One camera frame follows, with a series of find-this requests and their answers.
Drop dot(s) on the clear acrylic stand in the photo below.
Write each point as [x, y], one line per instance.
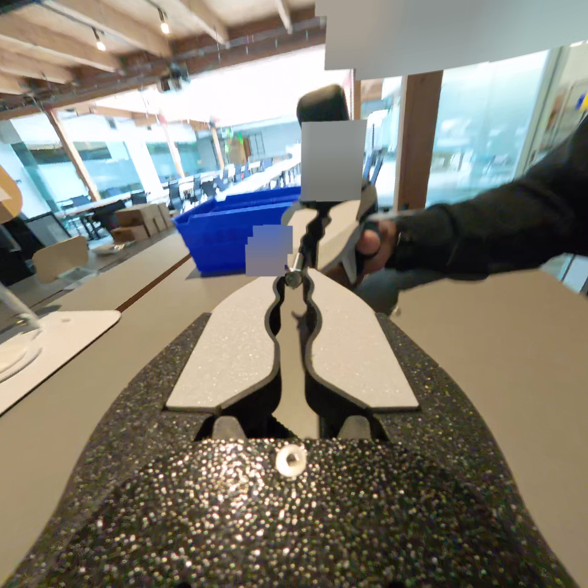
[13, 321]

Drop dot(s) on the person's right hand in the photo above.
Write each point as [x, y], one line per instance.
[388, 243]

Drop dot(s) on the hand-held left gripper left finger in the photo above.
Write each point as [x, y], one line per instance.
[229, 353]

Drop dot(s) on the white stand base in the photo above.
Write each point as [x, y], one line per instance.
[69, 340]

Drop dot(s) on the silver bolt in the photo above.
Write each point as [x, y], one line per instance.
[292, 279]

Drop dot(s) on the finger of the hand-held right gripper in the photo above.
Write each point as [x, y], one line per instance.
[344, 229]
[301, 220]

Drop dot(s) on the row of black office chairs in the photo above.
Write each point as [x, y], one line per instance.
[177, 190]

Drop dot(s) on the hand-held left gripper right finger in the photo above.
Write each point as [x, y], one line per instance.
[358, 353]

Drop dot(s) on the blue plastic bin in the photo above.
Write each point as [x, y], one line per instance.
[216, 243]
[257, 195]

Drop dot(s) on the stack of cardboard boxes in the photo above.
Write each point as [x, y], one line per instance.
[138, 220]

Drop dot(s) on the ceiling lamp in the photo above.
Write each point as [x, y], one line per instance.
[100, 44]
[164, 26]

